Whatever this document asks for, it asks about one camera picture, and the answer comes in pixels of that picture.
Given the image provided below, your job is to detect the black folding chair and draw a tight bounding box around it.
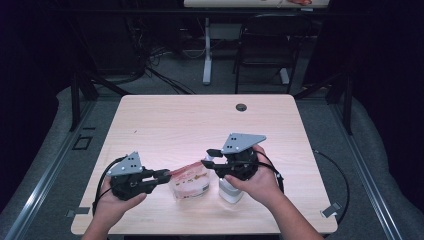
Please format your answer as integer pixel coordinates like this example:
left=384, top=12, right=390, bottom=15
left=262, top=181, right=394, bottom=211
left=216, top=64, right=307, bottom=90
left=233, top=13, right=314, bottom=95

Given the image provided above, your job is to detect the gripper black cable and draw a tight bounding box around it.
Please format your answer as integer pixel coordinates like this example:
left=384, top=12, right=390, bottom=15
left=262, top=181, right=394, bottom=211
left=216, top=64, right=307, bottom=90
left=254, top=149, right=350, bottom=239
left=91, top=154, right=130, bottom=216

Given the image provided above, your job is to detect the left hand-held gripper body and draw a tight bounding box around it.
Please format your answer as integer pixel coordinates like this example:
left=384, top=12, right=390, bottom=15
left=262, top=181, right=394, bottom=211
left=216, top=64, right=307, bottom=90
left=106, top=151, right=158, bottom=202

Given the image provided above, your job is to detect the white desk leg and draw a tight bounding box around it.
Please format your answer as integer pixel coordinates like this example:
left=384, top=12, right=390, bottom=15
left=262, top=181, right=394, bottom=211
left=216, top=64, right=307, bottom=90
left=279, top=67, right=291, bottom=85
left=202, top=17, right=214, bottom=86

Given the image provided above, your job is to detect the aluminium floor rail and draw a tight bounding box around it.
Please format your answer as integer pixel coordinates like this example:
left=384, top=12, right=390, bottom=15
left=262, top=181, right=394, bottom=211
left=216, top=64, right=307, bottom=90
left=3, top=99, right=98, bottom=240
left=329, top=99, right=404, bottom=240

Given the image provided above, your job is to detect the black floor outlet frame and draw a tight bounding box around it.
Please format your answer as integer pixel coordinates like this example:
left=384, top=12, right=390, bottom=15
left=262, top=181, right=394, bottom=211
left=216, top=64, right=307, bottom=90
left=72, top=134, right=94, bottom=151

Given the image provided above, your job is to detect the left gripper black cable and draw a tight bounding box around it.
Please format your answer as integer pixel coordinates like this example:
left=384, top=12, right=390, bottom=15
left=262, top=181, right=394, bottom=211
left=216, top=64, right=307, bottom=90
left=91, top=154, right=130, bottom=216

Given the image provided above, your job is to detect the red and clear plastic pouch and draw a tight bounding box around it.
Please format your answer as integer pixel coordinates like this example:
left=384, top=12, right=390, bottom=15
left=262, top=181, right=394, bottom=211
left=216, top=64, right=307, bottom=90
left=168, top=153, right=212, bottom=201

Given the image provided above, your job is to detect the person's right hand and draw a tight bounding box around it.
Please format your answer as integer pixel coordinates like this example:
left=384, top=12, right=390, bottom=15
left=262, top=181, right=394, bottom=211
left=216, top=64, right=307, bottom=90
left=223, top=144, right=285, bottom=208

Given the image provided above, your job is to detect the bundle of black floor cables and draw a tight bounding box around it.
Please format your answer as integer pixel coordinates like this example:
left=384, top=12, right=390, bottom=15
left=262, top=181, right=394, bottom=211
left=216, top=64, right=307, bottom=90
left=123, top=16, right=198, bottom=96

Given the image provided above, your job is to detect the grey tape piece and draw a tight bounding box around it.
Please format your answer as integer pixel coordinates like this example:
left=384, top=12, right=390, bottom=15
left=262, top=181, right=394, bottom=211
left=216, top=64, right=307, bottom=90
left=65, top=206, right=91, bottom=219
left=320, top=201, right=343, bottom=219

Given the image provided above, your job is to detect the person's left hand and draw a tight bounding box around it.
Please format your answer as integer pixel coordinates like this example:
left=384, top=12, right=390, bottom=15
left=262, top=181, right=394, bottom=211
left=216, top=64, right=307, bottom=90
left=93, top=176, right=148, bottom=228

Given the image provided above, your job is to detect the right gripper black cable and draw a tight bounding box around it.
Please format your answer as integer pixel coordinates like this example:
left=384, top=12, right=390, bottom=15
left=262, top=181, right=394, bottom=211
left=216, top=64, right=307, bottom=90
left=254, top=149, right=350, bottom=239

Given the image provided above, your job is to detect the black metal stand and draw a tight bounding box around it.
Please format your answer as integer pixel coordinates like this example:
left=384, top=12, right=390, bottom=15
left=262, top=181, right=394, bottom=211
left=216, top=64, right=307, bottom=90
left=293, top=71, right=354, bottom=136
left=68, top=71, right=131, bottom=133

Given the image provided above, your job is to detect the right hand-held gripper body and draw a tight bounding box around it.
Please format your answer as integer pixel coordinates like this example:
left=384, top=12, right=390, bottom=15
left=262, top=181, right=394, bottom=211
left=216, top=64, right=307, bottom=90
left=213, top=133, right=268, bottom=182

